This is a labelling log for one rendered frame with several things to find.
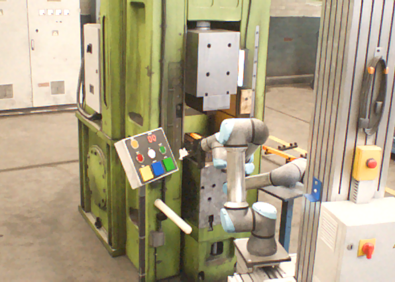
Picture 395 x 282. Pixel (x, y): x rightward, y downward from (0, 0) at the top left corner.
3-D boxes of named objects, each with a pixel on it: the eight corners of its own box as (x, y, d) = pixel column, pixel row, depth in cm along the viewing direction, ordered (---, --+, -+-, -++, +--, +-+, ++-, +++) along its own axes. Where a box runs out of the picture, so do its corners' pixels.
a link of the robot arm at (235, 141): (256, 234, 236) (254, 118, 234) (225, 236, 233) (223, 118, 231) (248, 229, 248) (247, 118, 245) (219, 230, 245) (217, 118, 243)
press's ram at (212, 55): (247, 93, 337) (250, 32, 325) (196, 96, 319) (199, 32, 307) (215, 81, 372) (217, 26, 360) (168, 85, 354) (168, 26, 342)
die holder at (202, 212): (245, 218, 358) (249, 159, 345) (198, 229, 340) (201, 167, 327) (206, 190, 405) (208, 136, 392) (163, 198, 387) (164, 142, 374)
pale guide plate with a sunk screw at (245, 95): (250, 113, 358) (252, 89, 353) (240, 114, 354) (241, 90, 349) (249, 112, 360) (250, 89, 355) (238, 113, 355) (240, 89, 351)
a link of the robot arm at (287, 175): (292, 187, 270) (224, 199, 303) (302, 181, 278) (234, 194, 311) (285, 166, 270) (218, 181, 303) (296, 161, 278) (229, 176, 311)
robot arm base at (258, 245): (282, 255, 242) (283, 236, 239) (252, 257, 239) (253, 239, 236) (270, 239, 256) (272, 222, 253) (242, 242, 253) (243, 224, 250)
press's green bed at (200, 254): (240, 275, 372) (244, 218, 358) (196, 288, 354) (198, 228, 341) (203, 242, 418) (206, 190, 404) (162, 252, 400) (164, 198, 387)
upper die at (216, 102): (229, 108, 333) (230, 94, 330) (203, 110, 324) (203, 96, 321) (198, 95, 368) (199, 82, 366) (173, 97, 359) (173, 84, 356)
